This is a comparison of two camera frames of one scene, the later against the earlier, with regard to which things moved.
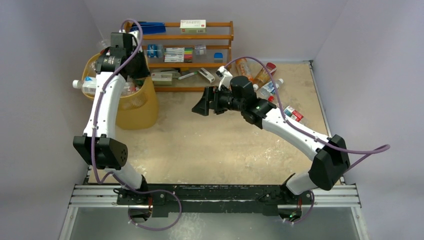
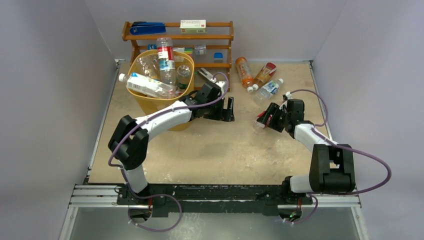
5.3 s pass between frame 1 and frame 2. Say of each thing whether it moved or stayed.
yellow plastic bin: moved
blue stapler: stayed
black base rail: stayed
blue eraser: stayed
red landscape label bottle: moved
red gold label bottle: stayed
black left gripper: moved
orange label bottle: stayed
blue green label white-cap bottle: stayed
